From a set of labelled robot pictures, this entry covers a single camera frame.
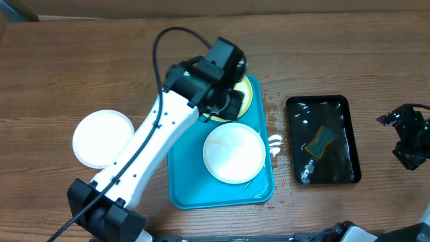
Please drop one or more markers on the pale pink plate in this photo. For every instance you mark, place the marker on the pale pink plate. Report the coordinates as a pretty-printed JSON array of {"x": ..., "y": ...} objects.
[{"x": 100, "y": 137}]

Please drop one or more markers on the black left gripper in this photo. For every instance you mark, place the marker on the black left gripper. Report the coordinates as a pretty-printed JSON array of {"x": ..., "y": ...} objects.
[{"x": 234, "y": 111}]

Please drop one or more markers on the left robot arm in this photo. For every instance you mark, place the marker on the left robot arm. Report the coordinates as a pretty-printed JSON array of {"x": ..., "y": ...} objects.
[{"x": 105, "y": 207}]

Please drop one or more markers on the teal plastic tray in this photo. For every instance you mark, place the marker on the teal plastic tray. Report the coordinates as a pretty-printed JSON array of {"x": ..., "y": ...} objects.
[{"x": 192, "y": 186}]

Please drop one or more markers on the green yellow sponge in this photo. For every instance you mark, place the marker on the green yellow sponge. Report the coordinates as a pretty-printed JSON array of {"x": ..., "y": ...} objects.
[{"x": 320, "y": 143}]

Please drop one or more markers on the white plate with stain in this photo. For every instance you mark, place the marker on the white plate with stain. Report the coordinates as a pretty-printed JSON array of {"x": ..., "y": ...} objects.
[{"x": 234, "y": 153}]

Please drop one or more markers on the black rectangular tray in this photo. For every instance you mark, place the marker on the black rectangular tray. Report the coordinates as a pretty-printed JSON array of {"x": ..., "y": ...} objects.
[{"x": 340, "y": 162}]

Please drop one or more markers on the yellow-green plate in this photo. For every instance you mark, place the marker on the yellow-green plate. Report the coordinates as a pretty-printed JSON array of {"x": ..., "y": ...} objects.
[{"x": 246, "y": 88}]

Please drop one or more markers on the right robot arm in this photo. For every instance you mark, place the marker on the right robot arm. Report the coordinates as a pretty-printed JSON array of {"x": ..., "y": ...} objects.
[{"x": 413, "y": 233}]

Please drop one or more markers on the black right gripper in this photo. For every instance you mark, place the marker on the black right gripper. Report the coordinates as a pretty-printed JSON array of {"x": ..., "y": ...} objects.
[{"x": 404, "y": 117}]

